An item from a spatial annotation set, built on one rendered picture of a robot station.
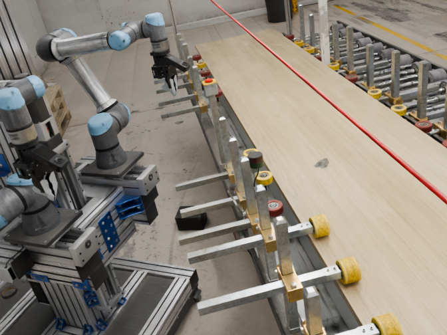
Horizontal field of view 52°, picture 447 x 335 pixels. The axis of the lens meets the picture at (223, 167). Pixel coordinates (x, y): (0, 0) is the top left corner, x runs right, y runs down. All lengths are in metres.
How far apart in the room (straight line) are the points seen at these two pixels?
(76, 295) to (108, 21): 7.71
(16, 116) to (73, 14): 8.38
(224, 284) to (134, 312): 0.61
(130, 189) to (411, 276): 1.28
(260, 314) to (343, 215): 1.06
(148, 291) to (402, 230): 1.51
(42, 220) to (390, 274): 1.27
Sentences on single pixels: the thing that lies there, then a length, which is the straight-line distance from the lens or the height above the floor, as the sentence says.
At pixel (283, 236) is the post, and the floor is 1.12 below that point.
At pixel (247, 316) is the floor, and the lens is 2.74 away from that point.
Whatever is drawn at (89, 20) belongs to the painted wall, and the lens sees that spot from 9.73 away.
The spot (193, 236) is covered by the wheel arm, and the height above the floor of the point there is 0.86.
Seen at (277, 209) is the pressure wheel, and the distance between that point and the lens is 1.91.
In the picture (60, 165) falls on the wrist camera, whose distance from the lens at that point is 1.42.
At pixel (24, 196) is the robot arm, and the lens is 1.84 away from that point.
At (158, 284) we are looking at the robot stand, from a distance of 2.76.
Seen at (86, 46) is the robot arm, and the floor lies 1.61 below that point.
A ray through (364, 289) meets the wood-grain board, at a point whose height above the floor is 0.90.
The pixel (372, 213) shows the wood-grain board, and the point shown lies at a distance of 1.88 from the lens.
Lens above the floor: 2.01
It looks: 29 degrees down
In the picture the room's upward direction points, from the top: 11 degrees counter-clockwise
